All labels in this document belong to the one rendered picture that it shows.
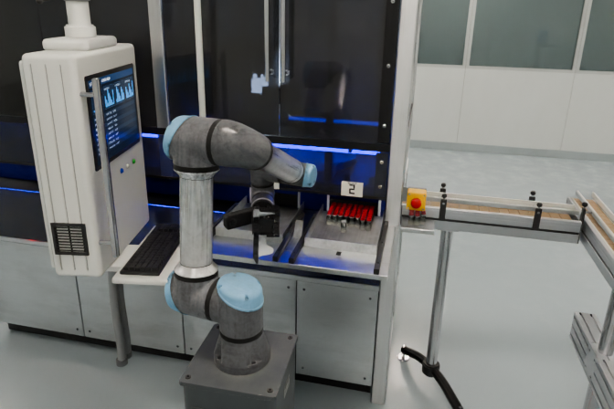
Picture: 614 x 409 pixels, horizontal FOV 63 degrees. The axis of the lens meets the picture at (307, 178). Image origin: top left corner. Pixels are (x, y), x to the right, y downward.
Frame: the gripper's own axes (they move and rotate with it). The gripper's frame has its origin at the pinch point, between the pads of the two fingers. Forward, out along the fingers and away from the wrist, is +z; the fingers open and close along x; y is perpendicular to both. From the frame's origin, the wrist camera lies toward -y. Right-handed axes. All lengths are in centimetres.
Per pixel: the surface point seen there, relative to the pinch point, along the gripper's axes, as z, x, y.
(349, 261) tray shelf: -22.8, 20.7, 31.7
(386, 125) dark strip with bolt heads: -55, -18, 47
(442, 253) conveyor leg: -58, 38, 78
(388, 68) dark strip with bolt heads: -57, -39, 46
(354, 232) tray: -45, 22, 37
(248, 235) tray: -41.3, 20.9, -3.1
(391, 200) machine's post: -52, 11, 52
